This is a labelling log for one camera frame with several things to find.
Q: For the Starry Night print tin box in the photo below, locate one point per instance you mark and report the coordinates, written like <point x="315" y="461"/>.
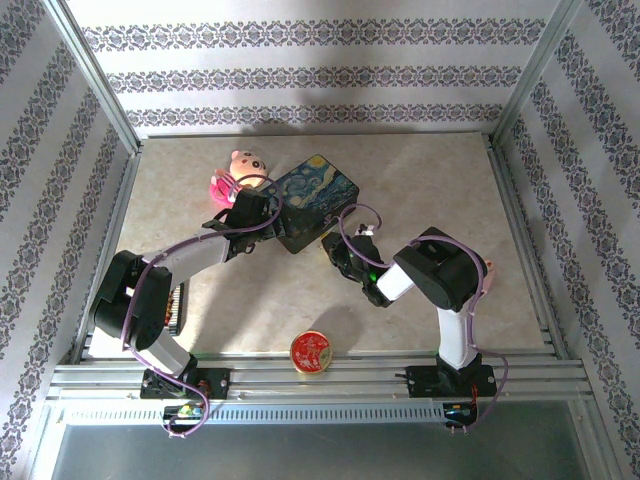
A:
<point x="320" y="195"/>

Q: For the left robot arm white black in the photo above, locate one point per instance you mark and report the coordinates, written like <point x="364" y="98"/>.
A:
<point x="195" y="255"/>

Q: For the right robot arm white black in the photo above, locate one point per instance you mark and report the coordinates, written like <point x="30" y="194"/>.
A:
<point x="457" y="335"/>

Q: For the pink plush toy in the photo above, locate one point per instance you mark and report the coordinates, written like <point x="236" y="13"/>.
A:
<point x="240" y="172"/>

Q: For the red round tin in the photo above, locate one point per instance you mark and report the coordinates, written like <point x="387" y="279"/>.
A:
<point x="311" y="351"/>

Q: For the small pink object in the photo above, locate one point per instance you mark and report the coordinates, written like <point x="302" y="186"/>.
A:
<point x="491" y="272"/>

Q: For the small circuit board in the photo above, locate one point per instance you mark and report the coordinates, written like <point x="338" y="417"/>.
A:
<point x="459" y="414"/>
<point x="184" y="411"/>

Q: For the grey metal panel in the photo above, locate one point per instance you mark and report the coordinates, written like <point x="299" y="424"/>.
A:
<point x="320" y="455"/>

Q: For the aluminium frame rail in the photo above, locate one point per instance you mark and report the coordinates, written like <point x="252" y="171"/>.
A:
<point x="320" y="385"/>

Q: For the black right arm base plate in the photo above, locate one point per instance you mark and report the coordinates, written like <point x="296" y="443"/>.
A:
<point x="425" y="382"/>

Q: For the aluminium side rail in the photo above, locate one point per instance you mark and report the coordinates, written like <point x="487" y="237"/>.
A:
<point x="525" y="240"/>
<point x="115" y="220"/>

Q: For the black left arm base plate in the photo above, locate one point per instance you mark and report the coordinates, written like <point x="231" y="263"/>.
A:
<point x="217" y="384"/>

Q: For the aluminium frame post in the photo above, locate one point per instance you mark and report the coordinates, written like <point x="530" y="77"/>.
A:
<point x="95" y="75"/>
<point x="535" y="75"/>

